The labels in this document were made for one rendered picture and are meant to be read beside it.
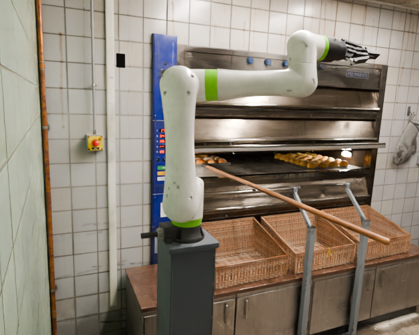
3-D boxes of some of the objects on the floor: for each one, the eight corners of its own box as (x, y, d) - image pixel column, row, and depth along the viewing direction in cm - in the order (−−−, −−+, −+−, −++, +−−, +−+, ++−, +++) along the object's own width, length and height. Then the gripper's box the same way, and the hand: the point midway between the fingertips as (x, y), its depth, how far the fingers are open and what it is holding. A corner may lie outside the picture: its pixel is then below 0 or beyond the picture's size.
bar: (191, 357, 246) (197, 192, 224) (335, 319, 296) (351, 181, 274) (209, 391, 218) (217, 206, 196) (365, 343, 268) (385, 191, 246)
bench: (124, 340, 261) (124, 266, 250) (370, 284, 356) (377, 229, 345) (141, 399, 210) (141, 310, 200) (422, 316, 305) (433, 252, 295)
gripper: (320, 45, 142) (364, 50, 151) (332, 70, 136) (378, 74, 146) (331, 30, 136) (376, 36, 145) (345, 55, 130) (391, 60, 140)
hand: (371, 54), depth 144 cm, fingers closed
